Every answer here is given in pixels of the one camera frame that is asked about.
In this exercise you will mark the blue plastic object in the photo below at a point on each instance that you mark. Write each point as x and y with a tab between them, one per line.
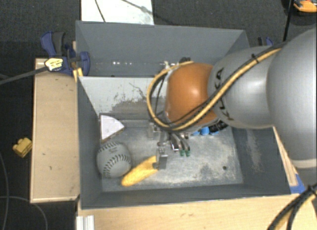
202	131

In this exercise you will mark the white wedge block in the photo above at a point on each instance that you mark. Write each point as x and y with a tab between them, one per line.
110	126

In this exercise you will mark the black cylinder on white bracket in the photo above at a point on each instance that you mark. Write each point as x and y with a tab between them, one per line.
218	127

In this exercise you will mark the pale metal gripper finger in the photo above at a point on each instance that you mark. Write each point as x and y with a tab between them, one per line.
163	162
157	158

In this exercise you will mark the grey metal bin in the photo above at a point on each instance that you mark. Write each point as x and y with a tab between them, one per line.
198	169

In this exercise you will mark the yellow toy corn cob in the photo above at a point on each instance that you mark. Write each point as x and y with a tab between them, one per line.
138	173

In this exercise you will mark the grey baseball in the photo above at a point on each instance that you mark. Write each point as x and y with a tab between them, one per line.
112	159

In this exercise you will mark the pale wood board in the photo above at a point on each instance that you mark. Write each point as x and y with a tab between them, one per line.
55	134

